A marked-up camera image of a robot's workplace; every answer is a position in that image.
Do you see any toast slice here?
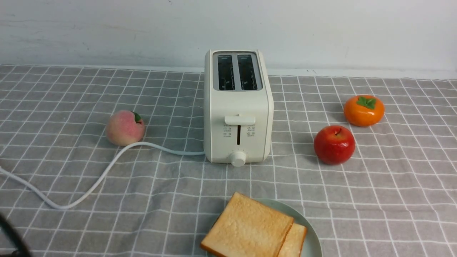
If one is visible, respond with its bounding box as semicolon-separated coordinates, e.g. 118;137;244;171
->
200;192;294;257
278;223;307;257

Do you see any white toaster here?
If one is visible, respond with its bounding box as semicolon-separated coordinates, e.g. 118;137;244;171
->
204;50;274;167

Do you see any pink peach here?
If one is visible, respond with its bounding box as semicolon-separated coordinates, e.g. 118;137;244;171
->
105;110;146;146

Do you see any red apple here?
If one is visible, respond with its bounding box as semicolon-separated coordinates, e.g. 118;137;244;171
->
313;125;356;165

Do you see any orange persimmon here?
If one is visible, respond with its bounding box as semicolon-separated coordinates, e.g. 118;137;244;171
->
344;95;385;127

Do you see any light green plate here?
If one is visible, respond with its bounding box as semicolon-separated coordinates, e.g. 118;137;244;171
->
206;198;322;257

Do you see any grey checked tablecloth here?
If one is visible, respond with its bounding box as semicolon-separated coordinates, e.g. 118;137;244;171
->
1;65;456;257

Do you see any white power cable with plug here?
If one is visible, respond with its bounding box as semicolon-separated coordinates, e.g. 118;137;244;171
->
0;141;206;210

